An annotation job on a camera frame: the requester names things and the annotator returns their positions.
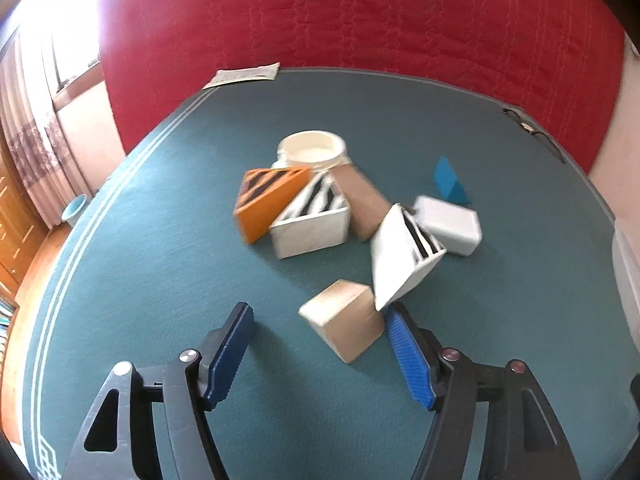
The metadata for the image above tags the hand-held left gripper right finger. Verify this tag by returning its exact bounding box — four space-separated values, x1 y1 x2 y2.
384 302 583 480

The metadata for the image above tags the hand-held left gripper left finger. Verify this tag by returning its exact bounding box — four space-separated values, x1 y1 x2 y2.
60 301 256 480

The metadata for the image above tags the light wooden cube block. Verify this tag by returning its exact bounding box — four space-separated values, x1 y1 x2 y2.
298 279 387 365

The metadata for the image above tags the orange striped triangular block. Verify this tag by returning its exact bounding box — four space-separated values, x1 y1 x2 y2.
233 166 312 246

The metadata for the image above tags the brown wooden rectangular block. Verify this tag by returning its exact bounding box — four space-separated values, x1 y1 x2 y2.
331 162 393 242

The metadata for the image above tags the white striped triangular block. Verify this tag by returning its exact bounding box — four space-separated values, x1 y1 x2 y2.
370 203 447 312
269 172 351 260

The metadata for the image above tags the white rectangular block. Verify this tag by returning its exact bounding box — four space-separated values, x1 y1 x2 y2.
413 195 483 256

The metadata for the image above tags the teal table mat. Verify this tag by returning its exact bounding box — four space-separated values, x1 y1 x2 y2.
20 66 633 480

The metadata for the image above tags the blue triangular prism block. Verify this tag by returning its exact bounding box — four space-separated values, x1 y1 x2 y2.
432 156 473 206

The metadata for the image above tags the light blue bin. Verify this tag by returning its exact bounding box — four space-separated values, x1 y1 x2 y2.
62 196 90 226

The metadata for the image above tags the white cup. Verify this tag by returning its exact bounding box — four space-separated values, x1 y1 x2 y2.
277 131 349 167

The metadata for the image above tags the bookshelf with books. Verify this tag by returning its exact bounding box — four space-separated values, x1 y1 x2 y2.
0 300 16 361

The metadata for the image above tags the white rounded object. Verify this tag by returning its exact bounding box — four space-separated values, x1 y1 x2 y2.
612 220 640 351

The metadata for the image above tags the wooden door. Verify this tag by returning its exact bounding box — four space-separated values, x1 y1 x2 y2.
0 125 51 306

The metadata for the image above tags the printed paper sheet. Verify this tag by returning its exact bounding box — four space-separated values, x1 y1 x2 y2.
201 62 281 90

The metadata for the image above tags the patterned pink curtain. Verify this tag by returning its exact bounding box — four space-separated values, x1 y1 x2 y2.
0 35 96 228

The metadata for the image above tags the red quilted blanket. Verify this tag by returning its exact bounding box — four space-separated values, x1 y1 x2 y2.
99 0 628 176

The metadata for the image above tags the bright window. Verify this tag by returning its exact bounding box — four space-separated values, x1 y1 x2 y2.
30 0 106 91

